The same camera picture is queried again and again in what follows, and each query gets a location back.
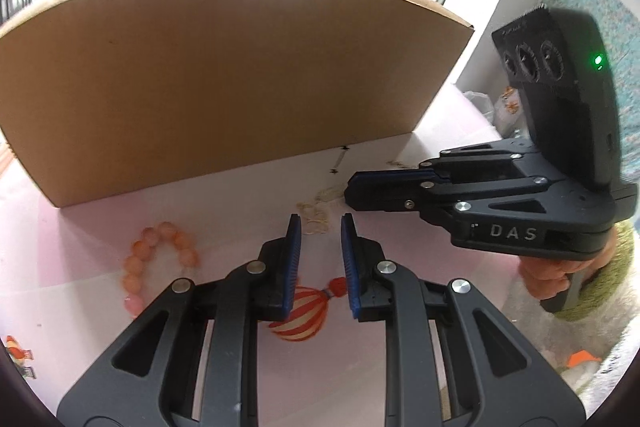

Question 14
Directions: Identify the orange plastic piece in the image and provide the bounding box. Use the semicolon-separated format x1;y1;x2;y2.
567;349;602;369

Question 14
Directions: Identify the orange bead bracelet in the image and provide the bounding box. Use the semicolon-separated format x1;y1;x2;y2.
122;221;202;317

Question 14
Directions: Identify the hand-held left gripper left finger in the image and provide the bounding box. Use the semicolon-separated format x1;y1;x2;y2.
56;213;304;427

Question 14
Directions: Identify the teal floral cloth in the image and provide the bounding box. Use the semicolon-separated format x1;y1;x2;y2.
542;0;640;134

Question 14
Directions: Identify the pink balloon print tablecloth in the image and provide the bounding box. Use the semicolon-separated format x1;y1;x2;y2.
0;82;543;427

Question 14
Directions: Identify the gold chain bracelet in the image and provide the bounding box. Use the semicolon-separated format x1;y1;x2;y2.
297;187;347;236

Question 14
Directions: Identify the brown cardboard box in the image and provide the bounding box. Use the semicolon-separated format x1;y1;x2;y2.
0;0;477;208

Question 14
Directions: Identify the person's right hand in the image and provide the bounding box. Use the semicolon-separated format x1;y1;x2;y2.
516;252;577;304

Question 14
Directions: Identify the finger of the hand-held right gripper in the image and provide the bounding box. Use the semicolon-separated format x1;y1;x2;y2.
344;178;567;221
349;138;539;188

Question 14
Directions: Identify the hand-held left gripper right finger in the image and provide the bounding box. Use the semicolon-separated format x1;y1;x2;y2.
340;213;587;427

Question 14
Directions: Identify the person's right forearm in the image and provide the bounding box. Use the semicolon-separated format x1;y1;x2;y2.
552;219;640;324

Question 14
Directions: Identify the rolled floral mat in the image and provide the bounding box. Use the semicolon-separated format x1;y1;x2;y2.
492;86;524;138

